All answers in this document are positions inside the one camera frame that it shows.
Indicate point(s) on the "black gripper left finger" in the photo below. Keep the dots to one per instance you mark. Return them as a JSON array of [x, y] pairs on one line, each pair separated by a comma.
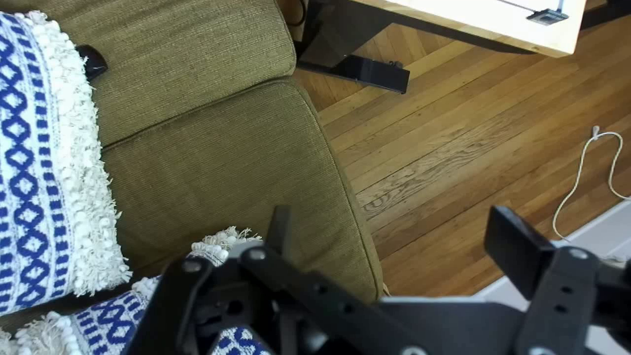
[[289, 312]]

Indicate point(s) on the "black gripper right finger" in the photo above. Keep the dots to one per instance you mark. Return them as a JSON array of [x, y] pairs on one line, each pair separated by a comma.
[[569, 288]]

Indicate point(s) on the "blue white fringed pillow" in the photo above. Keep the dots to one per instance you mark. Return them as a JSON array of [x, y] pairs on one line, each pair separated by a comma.
[[109, 325], [58, 217]]

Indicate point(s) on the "olive green fabric sofa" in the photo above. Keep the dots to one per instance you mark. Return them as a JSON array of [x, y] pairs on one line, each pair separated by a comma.
[[204, 128]]

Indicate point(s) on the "black table leg base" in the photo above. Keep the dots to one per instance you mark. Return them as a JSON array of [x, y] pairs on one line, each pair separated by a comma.
[[332, 34]]

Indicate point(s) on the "small black remote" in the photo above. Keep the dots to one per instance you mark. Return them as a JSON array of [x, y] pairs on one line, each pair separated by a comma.
[[93, 61]]

